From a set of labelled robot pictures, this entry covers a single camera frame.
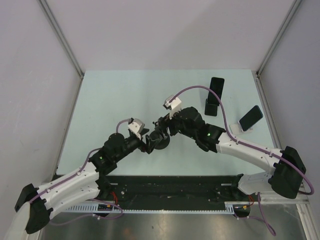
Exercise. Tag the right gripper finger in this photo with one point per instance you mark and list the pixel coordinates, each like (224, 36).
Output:
(158, 139)
(161, 130)

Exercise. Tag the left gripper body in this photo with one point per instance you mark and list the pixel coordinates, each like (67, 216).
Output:
(142, 146)

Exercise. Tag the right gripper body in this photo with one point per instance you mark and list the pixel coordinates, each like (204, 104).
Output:
(173, 124)

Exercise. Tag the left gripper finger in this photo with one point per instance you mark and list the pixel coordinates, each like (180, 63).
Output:
(144, 131)
(152, 145)

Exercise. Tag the black round base phone stand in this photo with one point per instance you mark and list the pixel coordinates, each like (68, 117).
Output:
(161, 147)

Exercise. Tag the teal phone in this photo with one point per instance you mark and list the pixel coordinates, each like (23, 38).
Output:
(216, 85)

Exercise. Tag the blue phone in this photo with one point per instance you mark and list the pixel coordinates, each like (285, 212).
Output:
(251, 118)

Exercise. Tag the black folding phone stand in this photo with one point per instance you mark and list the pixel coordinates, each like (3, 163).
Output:
(211, 108)

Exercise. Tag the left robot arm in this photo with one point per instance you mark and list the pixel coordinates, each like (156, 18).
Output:
(37, 205)

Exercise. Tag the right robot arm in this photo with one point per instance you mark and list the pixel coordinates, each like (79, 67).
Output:
(283, 169)

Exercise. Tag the white phone stand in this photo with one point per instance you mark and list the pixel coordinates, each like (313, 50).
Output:
(237, 130)

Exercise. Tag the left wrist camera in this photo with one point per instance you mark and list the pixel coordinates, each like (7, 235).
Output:
(136, 127)

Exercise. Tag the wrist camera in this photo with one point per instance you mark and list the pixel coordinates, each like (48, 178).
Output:
(173, 104)
(136, 127)

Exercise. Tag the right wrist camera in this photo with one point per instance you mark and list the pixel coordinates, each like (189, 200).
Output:
(173, 104)

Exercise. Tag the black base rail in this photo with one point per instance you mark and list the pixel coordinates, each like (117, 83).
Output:
(172, 193)

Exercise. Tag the left aluminium corner post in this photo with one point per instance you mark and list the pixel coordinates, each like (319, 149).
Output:
(57, 30)

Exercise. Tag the aluminium corner post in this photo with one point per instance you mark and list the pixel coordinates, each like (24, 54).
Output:
(57, 30)
(294, 8)

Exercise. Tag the right aluminium corner post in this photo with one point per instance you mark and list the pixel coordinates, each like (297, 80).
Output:
(294, 8)

